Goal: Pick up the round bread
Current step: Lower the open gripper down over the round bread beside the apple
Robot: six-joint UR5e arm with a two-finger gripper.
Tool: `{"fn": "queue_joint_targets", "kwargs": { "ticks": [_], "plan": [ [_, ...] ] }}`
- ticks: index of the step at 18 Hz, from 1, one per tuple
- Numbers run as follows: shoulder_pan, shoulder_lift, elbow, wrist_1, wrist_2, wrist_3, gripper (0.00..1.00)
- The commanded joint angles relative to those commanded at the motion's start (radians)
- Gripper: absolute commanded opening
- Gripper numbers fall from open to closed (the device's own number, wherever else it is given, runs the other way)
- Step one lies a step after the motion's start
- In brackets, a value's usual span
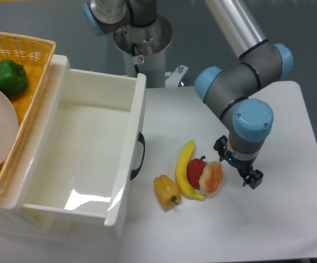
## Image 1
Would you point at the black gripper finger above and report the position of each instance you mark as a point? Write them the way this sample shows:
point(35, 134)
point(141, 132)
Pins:
point(220, 147)
point(252, 178)

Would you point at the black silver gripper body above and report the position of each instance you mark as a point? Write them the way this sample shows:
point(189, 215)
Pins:
point(243, 162)

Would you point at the round orange white bread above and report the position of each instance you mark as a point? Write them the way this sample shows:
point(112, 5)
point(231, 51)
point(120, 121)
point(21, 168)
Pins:
point(211, 177)

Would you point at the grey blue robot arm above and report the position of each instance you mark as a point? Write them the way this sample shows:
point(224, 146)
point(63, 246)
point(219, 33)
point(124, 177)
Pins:
point(228, 94)

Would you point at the red bell pepper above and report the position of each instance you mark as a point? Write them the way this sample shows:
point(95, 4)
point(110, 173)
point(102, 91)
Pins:
point(194, 171)

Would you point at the yellow banana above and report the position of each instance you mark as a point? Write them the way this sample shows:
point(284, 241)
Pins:
point(181, 172)

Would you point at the yellow bell pepper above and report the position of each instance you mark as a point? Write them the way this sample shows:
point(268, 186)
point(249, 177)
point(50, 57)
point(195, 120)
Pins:
point(167, 192)

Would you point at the white plastic drawer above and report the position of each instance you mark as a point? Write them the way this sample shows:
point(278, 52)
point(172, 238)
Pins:
point(82, 169)

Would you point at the white drawer cabinet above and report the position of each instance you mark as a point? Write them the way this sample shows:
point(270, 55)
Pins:
point(12, 192)

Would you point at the yellow woven basket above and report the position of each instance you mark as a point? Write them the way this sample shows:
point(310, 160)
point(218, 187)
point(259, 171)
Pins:
point(24, 61)

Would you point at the green bell pepper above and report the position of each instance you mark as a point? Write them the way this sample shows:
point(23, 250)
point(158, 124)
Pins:
point(13, 78)

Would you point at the black drawer handle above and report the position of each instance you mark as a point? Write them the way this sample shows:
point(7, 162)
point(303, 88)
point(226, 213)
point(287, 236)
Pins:
point(140, 153)

